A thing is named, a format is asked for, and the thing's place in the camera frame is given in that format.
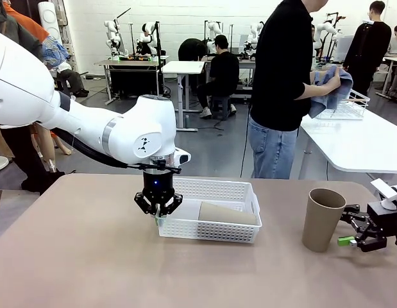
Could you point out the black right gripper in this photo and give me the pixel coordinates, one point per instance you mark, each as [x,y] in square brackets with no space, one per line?
[377,221]

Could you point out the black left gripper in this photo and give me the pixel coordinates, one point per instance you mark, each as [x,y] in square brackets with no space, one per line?
[158,186]

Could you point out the brown paper cup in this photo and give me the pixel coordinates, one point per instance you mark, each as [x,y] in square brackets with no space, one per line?
[224,215]
[320,224]

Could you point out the white perforated plastic basket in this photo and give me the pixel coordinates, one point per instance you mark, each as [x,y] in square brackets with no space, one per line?
[217,235]

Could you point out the blue cloth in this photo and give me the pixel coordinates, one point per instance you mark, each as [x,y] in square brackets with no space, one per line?
[333,102]

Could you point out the person's right forearm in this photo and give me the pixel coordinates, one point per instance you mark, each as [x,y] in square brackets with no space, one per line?
[315,90]

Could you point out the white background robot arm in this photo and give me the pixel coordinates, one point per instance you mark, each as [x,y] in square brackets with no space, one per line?
[146,35]
[254,35]
[111,35]
[214,29]
[324,29]

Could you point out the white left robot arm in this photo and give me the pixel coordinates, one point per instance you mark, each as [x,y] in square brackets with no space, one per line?
[25,80]

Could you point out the person's left forearm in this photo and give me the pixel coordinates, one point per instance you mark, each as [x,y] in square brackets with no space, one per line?
[313,78]

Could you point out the person's right hand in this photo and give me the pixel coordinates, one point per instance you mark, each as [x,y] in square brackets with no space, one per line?
[333,83]

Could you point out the white table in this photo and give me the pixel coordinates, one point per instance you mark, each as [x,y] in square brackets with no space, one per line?
[361,144]

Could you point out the small green bottle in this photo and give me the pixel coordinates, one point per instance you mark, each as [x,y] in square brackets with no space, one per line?
[187,122]

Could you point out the grey stool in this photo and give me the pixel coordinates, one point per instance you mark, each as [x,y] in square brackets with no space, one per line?
[220,104]

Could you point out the bare mannequin legs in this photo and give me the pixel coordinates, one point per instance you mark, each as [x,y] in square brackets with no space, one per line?
[45,147]

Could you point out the white standing desk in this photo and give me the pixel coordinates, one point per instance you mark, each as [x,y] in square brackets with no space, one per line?
[183,67]

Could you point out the brown-top desk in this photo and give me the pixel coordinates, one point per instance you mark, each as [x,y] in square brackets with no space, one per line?
[131,63]

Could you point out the figure in green puffer jacket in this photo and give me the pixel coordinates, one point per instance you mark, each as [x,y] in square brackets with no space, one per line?
[21,160]

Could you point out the seated person black cap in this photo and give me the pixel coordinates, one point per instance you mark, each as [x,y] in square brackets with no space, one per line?
[224,70]

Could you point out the seated figure dark trousers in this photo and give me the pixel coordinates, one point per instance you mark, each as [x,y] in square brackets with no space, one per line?
[73,80]

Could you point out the person in black clothes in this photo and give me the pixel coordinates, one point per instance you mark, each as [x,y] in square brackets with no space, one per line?
[190,48]

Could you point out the white background desk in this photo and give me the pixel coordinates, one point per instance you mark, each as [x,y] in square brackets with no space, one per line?
[393,61]

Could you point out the blue patterned garment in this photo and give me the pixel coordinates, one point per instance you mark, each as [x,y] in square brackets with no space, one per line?
[57,53]

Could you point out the standing person black coat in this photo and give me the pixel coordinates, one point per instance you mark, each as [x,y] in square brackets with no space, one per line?
[371,48]

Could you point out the person in black shirt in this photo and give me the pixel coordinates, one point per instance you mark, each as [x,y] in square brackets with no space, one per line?
[278,64]

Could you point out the white tower appliance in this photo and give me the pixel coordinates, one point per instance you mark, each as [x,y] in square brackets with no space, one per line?
[50,19]

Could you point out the black left camera bracket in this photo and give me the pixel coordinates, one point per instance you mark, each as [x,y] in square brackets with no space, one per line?
[161,165]

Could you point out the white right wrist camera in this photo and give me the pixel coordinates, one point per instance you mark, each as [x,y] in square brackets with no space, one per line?
[385,192]

